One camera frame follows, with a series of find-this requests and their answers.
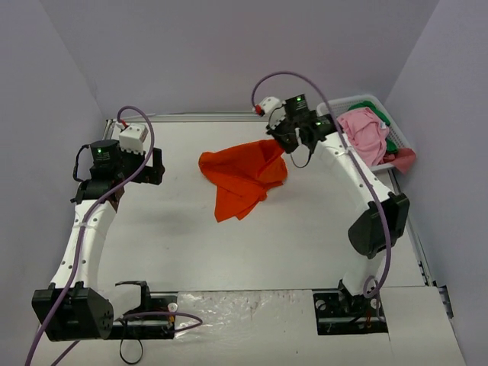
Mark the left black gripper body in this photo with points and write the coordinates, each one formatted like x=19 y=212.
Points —
x=153 y=166

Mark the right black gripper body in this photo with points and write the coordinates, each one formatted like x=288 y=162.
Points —
x=289 y=138

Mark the orange t-shirt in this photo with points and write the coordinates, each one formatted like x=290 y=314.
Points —
x=243 y=176

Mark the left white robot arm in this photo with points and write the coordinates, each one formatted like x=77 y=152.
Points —
x=72 y=308

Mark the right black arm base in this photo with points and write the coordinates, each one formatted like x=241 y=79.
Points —
x=365 y=316

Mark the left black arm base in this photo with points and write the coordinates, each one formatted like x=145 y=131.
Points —
x=140 y=313

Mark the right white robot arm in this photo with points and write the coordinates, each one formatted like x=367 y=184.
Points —
x=381 y=214

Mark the white perforated plastic basket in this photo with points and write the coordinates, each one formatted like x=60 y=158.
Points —
x=341 y=105

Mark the green t-shirt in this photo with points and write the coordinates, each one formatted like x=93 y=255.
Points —
x=391 y=146

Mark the salmon pink t-shirt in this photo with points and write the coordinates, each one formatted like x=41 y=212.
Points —
x=402 y=160

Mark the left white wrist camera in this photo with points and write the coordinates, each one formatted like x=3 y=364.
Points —
x=132 y=138

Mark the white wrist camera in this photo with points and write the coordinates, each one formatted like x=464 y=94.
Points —
x=267 y=105
x=132 y=138

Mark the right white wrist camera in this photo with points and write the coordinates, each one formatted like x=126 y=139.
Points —
x=267 y=105

